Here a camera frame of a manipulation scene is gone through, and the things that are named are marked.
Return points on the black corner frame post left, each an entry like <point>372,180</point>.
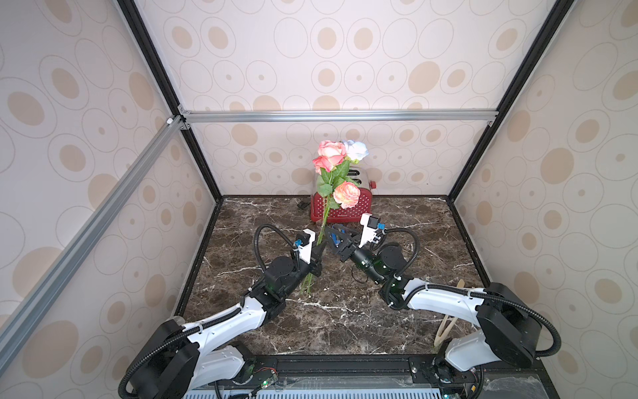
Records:
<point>141,34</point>

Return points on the black corner frame post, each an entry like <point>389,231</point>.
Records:
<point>141,34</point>
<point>538,48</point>

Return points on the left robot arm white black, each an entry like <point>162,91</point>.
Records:
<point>182,357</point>

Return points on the black corner frame post right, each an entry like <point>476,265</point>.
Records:
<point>538,48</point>

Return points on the wooden spatula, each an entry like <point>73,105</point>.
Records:
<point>444,330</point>

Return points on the silver aluminium rail left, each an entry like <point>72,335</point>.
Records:
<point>48,289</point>

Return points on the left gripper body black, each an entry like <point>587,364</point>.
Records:
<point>300,270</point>

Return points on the silver aluminium rail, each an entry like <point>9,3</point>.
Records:
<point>48,289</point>
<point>340,116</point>

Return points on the silver aluminium rail back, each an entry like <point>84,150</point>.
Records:
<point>340,116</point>

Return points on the blue tape dispenser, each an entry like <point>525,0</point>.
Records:
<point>336,240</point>

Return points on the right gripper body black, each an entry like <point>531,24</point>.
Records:
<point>350,248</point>

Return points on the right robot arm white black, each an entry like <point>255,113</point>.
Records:
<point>507,330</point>

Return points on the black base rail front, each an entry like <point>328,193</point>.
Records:
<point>403,374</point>

